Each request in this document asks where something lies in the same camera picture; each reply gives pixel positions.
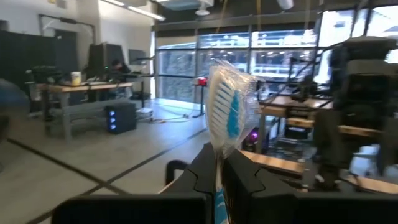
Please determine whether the long ceiling light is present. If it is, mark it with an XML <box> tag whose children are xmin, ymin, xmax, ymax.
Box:
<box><xmin>101</xmin><ymin>0</ymin><xmax>166</xmax><ymax>22</ymax></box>

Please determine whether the black monitor back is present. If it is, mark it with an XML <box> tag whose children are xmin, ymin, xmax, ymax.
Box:
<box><xmin>86</xmin><ymin>42</ymin><xmax>126</xmax><ymax>79</ymax></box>

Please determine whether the wooden workbench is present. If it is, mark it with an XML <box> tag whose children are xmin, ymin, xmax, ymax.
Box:
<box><xmin>257</xmin><ymin>95</ymin><xmax>334</xmax><ymax>153</ymax></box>

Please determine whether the person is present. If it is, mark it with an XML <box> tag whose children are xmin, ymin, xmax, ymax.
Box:
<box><xmin>110</xmin><ymin>58</ymin><xmax>132</xmax><ymax>75</ymax></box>

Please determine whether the black partition screen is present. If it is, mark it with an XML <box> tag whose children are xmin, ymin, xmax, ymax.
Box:
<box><xmin>0</xmin><ymin>29</ymin><xmax>78</xmax><ymax>91</ymax></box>

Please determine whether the black computer tower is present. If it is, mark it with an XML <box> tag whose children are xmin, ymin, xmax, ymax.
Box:
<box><xmin>104</xmin><ymin>101</ymin><xmax>137</xmax><ymax>135</ymax></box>

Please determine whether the blue white toothbrush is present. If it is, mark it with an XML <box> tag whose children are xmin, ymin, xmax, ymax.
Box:
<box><xmin>203</xmin><ymin>58</ymin><xmax>261</xmax><ymax>224</ymax></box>

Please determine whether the wooden top grey desk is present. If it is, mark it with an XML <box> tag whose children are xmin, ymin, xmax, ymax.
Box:
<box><xmin>34</xmin><ymin>80</ymin><xmax>135</xmax><ymax>142</ymax></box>

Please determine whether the black arched bracket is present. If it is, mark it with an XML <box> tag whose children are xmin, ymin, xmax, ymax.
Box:
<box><xmin>165</xmin><ymin>159</ymin><xmax>189</xmax><ymax>186</ymax></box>

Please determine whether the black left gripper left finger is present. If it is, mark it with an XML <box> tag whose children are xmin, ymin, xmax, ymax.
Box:
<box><xmin>52</xmin><ymin>142</ymin><xmax>217</xmax><ymax>224</ymax></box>

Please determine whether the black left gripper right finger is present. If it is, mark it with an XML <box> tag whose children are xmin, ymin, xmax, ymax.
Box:
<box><xmin>221</xmin><ymin>149</ymin><xmax>398</xmax><ymax>224</ymax></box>

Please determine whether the black metal frame stand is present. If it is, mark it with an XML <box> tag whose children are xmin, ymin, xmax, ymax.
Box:
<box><xmin>37</xmin><ymin>12</ymin><xmax>96</xmax><ymax>63</ymax></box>

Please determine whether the flat computer monitor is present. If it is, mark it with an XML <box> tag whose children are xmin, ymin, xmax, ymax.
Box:
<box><xmin>128</xmin><ymin>49</ymin><xmax>147</xmax><ymax>65</ymax></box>

